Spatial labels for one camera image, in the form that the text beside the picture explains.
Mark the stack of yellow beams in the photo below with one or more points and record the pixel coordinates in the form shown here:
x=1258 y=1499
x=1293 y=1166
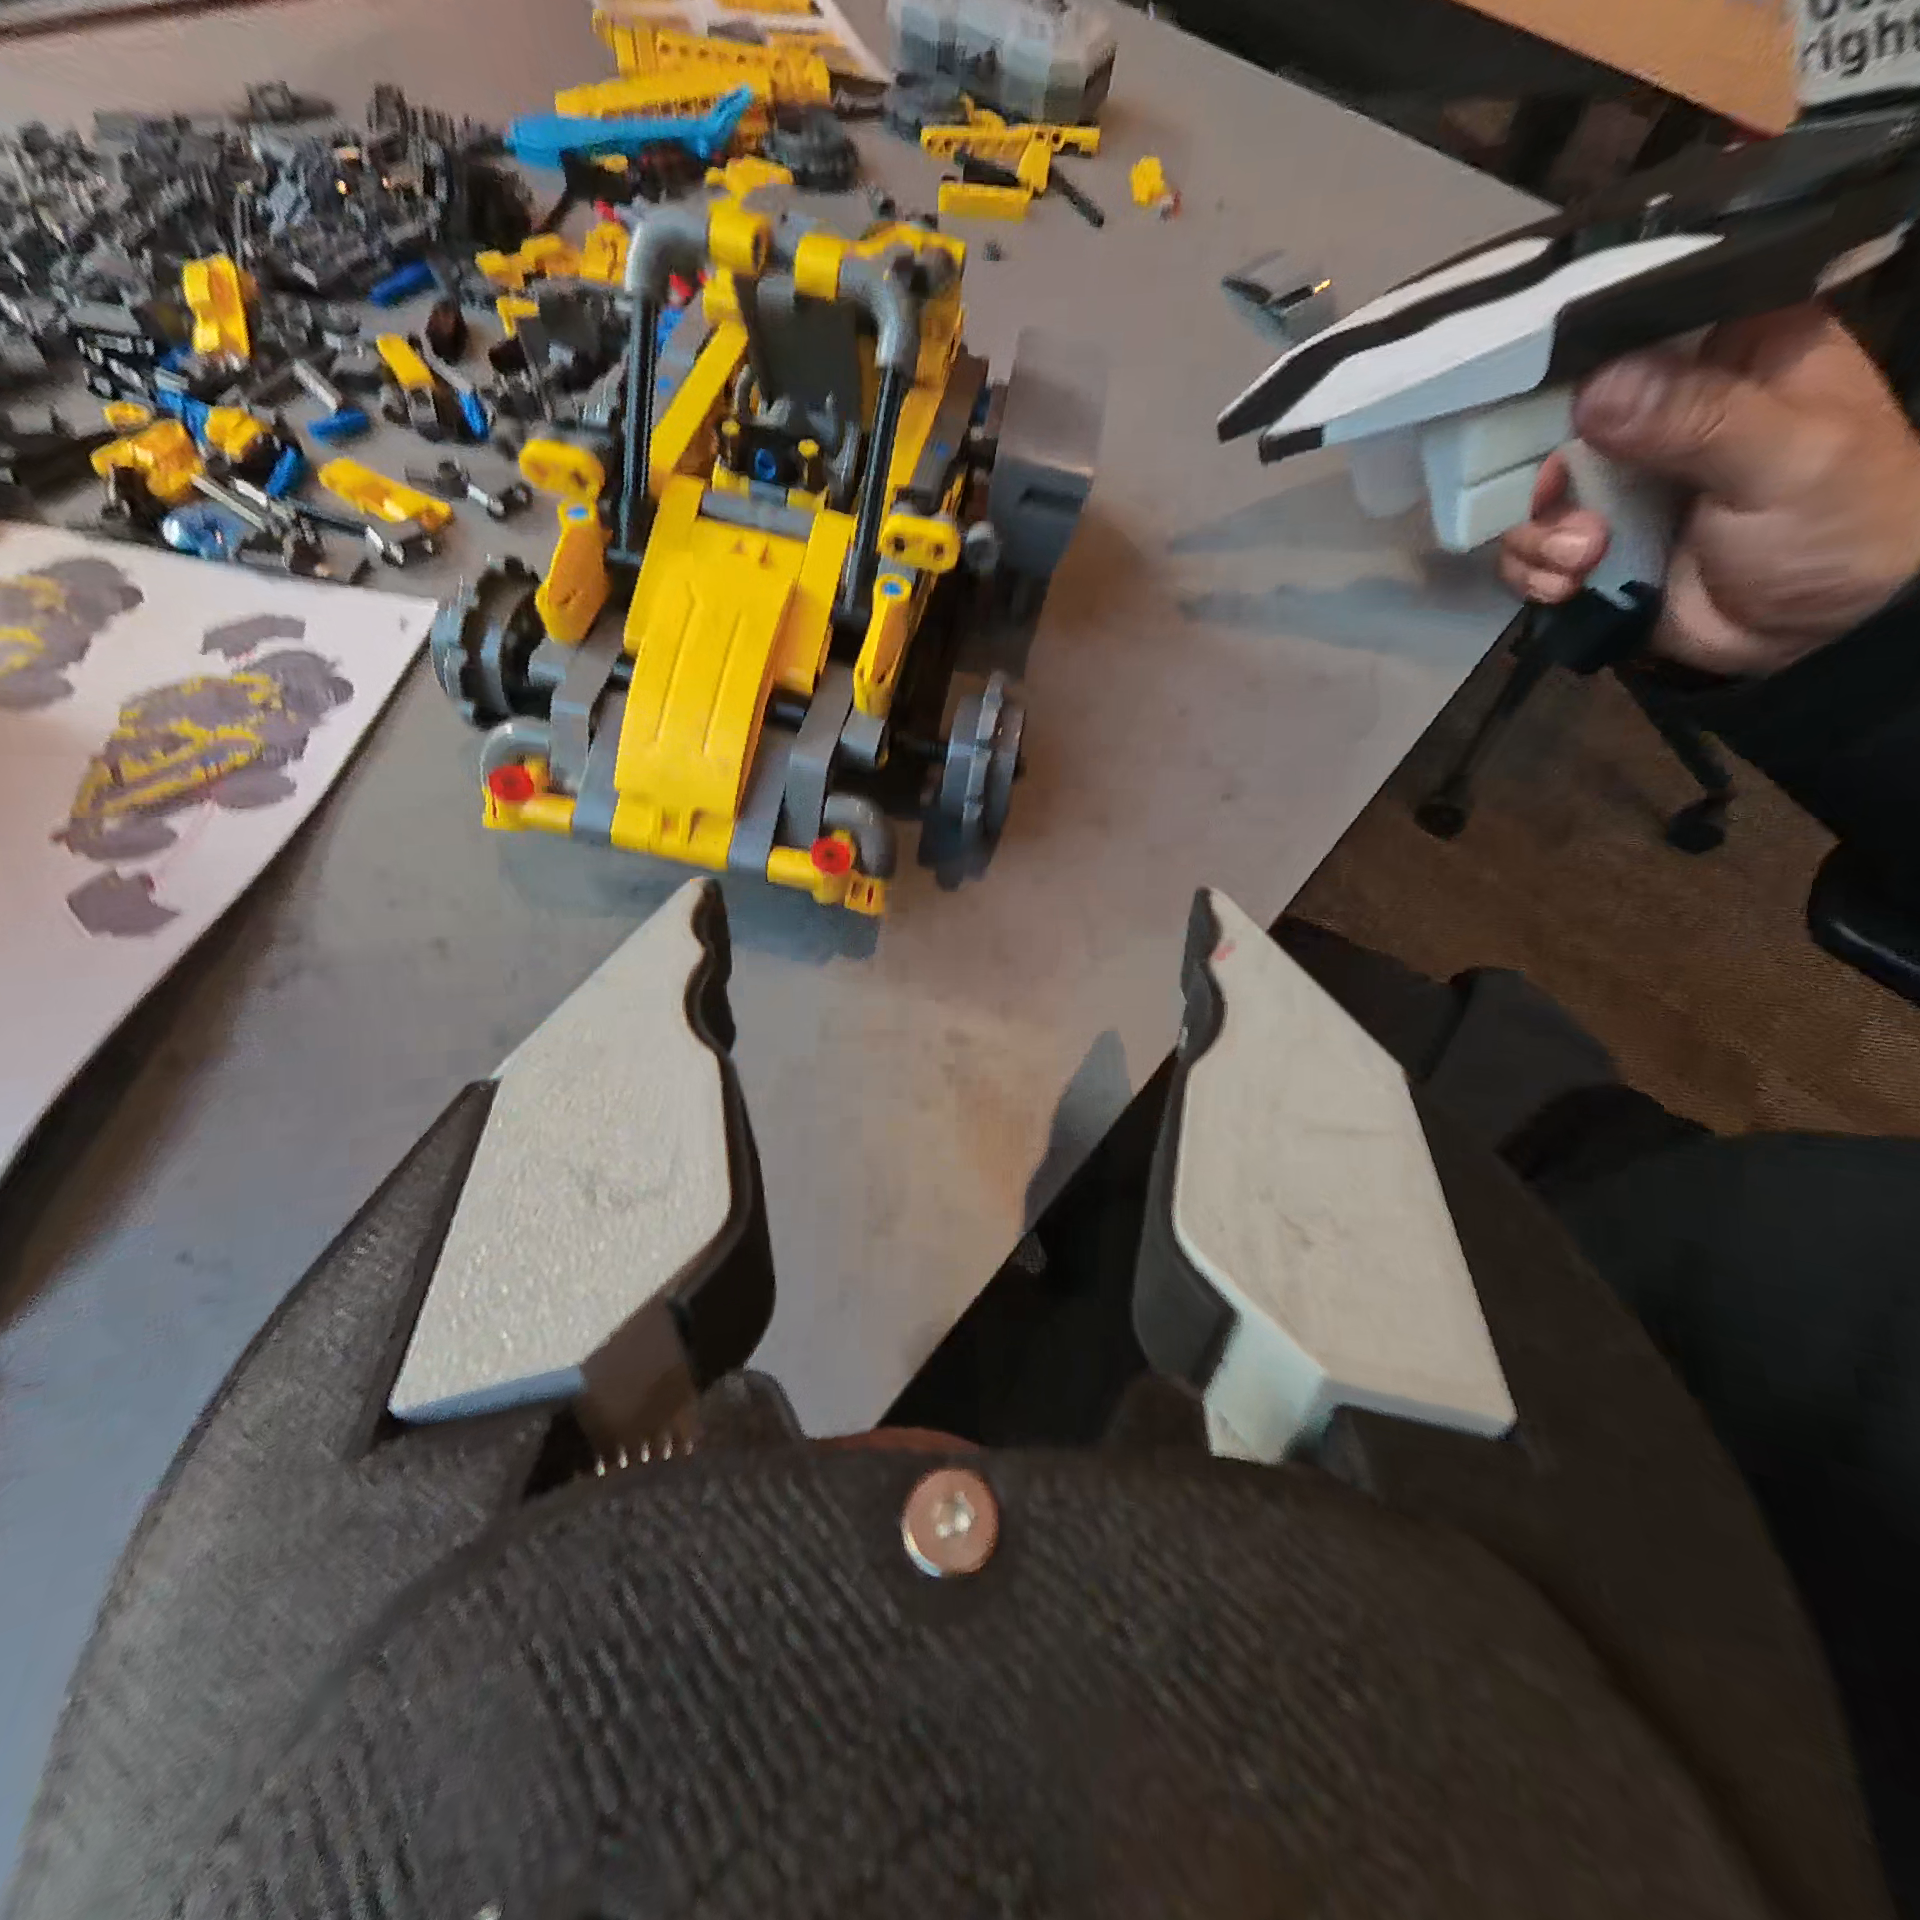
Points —
x=705 y=75

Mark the dark grey brick panel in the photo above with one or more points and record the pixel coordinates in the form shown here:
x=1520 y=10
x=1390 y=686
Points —
x=1273 y=292

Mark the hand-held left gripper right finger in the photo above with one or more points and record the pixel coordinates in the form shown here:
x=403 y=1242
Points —
x=1319 y=1198

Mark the black office chair base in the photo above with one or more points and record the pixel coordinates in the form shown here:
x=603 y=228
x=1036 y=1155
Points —
x=1575 y=749

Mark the grey brick battery box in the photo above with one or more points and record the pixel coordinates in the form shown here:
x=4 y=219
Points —
x=997 y=52

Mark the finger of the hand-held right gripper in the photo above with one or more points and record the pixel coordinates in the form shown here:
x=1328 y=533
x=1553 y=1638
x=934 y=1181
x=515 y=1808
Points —
x=1455 y=378
x=1411 y=301

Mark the small yellow brick piece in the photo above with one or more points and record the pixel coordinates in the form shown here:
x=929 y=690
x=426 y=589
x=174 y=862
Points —
x=1151 y=179

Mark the pile of loose brick parts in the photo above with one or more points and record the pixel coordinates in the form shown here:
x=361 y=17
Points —
x=300 y=195

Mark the white building instruction booklet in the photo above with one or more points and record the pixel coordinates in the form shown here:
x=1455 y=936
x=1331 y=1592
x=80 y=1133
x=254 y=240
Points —
x=90 y=1020

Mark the person's right forearm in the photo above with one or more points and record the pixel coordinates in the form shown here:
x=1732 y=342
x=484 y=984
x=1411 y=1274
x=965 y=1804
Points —
x=1876 y=749

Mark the long yellow holed beam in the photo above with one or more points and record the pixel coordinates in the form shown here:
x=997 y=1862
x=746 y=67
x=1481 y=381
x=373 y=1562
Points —
x=1004 y=137

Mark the grey desk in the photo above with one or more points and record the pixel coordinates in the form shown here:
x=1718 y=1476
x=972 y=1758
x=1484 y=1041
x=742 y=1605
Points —
x=1273 y=522

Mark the yellow grey brick toy vehicle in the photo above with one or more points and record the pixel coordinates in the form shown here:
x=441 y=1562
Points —
x=705 y=659

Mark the person's right hand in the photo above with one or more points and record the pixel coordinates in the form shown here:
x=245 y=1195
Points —
x=1783 y=482

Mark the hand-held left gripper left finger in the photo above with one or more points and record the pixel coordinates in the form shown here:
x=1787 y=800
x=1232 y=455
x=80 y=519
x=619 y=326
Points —
x=584 y=1169

